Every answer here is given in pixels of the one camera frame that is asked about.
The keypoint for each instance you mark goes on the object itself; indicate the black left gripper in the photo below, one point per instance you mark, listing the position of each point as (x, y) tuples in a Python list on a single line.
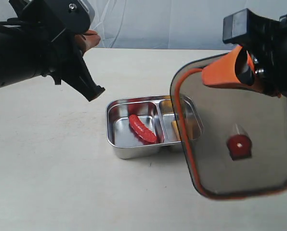
[(43, 22)]

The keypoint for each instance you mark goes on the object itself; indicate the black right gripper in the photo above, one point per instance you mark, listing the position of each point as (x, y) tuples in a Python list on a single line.
[(259, 62)]

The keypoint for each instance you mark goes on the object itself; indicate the grey lunch box lid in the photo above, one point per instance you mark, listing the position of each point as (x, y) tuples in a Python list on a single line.
[(234, 141)]

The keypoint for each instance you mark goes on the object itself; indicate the yellow toy cheese wedge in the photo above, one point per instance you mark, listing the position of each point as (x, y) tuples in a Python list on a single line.
[(175, 130)]

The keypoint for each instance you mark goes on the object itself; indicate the steel two-compartment lunch box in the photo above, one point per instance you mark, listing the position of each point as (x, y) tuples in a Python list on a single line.
[(156, 112)]

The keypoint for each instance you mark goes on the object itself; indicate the red toy sausage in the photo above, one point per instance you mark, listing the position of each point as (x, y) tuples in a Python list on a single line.
[(141, 129)]

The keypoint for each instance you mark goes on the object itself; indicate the white backdrop cloth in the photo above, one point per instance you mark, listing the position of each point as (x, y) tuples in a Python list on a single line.
[(166, 24)]

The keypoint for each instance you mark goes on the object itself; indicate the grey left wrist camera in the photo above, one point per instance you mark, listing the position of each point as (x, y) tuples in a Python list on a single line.
[(80, 16)]

